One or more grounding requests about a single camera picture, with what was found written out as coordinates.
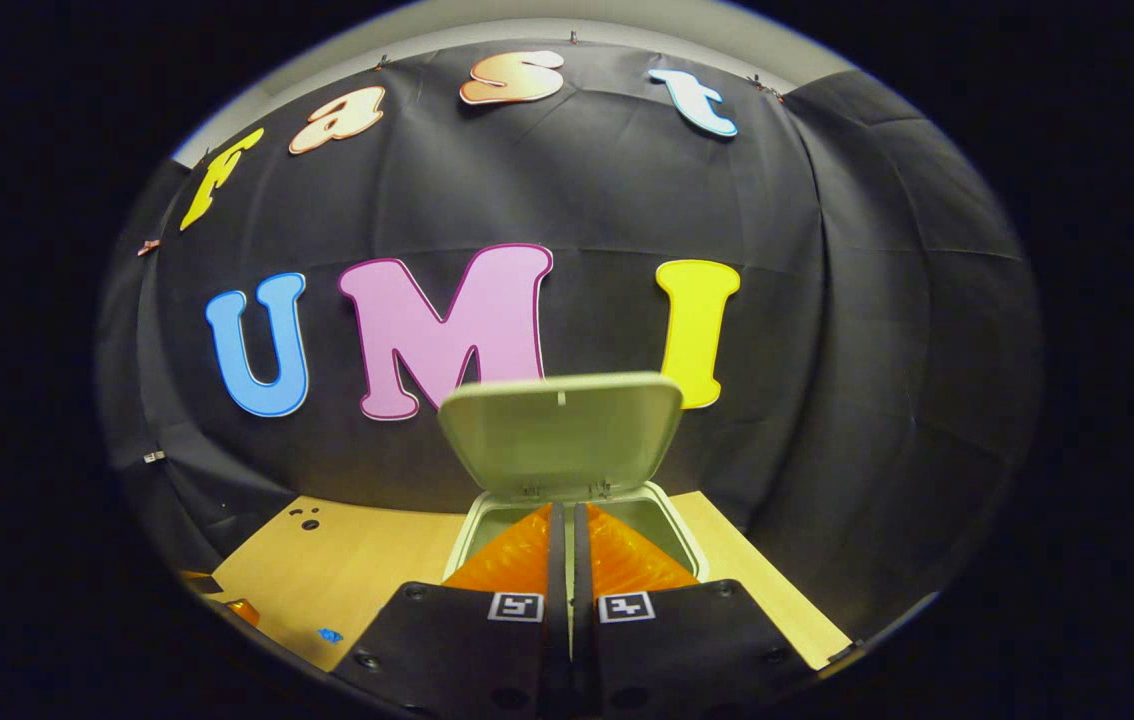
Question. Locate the wooden desktop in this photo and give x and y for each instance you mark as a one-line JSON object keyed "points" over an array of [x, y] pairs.
{"points": [[367, 570]]}

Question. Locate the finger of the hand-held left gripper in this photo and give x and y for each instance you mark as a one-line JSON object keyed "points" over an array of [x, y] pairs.
{"points": [[202, 582], [245, 611]]}

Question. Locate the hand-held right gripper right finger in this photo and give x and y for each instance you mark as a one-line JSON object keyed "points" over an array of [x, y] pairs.
{"points": [[582, 620]]}

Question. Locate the black backdrop cloth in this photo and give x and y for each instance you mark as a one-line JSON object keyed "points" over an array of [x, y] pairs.
{"points": [[627, 200]]}

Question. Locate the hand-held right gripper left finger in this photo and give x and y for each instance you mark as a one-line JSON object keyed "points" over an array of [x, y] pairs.
{"points": [[555, 620]]}

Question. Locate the pale green desktop garbage bin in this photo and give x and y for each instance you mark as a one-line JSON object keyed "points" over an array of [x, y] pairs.
{"points": [[557, 440]]}

